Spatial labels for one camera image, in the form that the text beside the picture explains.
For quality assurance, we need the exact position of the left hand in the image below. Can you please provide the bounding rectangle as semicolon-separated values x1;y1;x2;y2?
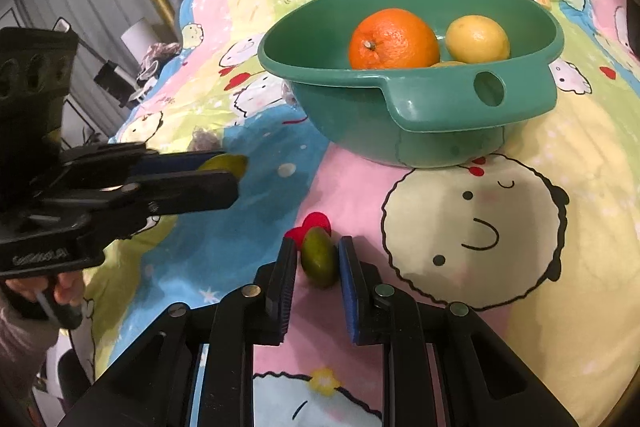
6;271;85;306

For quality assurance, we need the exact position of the green olive fruit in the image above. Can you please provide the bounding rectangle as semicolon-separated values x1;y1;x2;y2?
300;227;338;288
198;153;248;181

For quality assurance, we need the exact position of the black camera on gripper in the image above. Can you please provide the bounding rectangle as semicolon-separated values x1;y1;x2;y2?
1;27;78;209

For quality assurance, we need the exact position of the pink sleeve left forearm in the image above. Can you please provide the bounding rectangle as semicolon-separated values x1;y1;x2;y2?
1;284;58;402

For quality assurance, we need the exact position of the yellow lemon lower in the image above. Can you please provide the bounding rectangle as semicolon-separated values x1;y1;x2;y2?
431;60;466;68

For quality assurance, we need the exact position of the yellow lemon upper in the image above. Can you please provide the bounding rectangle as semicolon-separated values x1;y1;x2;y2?
445;15;511;64

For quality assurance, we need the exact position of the colourful cartoon bed sheet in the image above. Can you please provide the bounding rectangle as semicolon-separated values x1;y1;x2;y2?
72;0;639;426

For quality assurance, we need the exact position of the green plastic basin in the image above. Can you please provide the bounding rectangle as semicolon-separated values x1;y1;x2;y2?
258;0;564;168

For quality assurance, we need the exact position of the yellow lemon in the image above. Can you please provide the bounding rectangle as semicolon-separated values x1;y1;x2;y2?
431;60;466;68
445;15;511;64

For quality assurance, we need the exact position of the large orange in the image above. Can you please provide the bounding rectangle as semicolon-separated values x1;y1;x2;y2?
348;8;440;69

